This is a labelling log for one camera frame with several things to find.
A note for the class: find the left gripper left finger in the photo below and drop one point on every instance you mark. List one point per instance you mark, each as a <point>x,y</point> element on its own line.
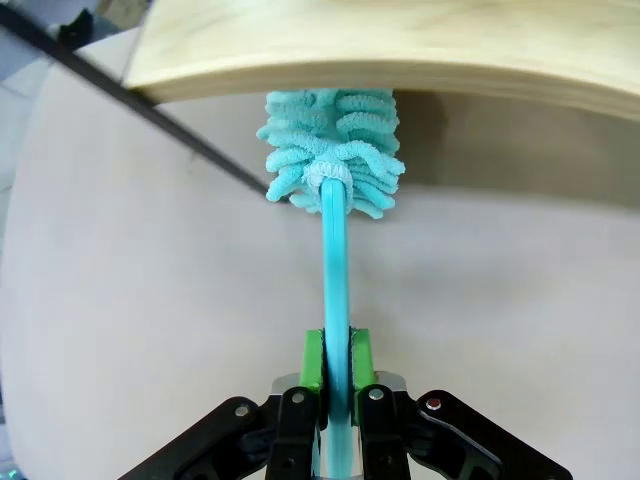
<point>295,430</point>

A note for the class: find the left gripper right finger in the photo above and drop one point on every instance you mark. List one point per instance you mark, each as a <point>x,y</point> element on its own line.
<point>382,430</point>

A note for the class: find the teal chenille duster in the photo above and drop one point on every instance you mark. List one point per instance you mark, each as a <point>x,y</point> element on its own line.
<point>334,250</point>

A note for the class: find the two-tier wood and metal shelf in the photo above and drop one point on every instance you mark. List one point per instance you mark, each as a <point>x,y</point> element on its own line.
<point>350,45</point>

